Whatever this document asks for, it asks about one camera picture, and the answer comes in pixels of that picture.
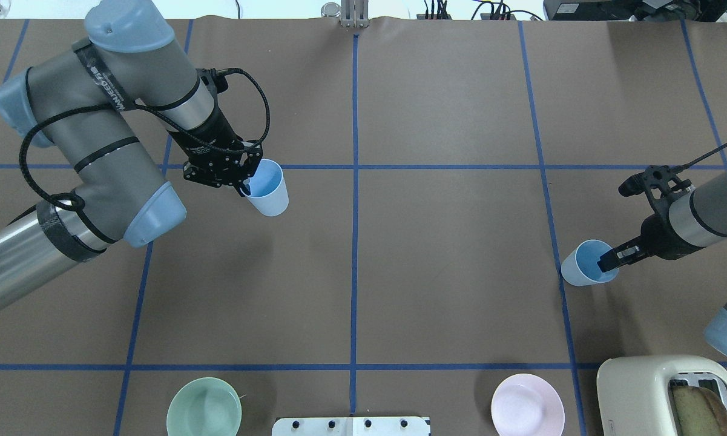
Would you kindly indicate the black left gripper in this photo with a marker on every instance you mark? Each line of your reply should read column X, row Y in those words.
column 209, row 138

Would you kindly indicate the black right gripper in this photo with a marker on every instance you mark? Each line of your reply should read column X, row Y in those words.
column 656, row 235

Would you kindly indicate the light blue cup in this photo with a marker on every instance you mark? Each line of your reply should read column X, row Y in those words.
column 581, row 267
column 268, row 189

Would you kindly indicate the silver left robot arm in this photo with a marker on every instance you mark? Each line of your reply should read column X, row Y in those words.
column 96, row 182

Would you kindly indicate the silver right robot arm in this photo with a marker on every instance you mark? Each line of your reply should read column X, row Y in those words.
column 684, row 220

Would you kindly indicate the cream toaster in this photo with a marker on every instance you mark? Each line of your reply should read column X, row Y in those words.
column 634, row 393

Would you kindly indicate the bread slice in toaster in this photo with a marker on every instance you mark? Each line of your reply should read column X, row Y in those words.
column 699, row 411

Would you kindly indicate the pink bowl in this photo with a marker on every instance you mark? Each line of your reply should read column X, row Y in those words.
column 525, row 404

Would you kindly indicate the metal table clamp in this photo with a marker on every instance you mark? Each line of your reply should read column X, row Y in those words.
column 351, row 14

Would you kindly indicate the green bowl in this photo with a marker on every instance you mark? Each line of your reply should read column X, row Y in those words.
column 205, row 406

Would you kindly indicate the black electronics box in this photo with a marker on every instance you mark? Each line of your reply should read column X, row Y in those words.
column 652, row 11

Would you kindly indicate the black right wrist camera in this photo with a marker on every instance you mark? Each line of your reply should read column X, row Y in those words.
column 661, row 185

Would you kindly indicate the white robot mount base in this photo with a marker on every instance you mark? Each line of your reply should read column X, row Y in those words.
column 387, row 425

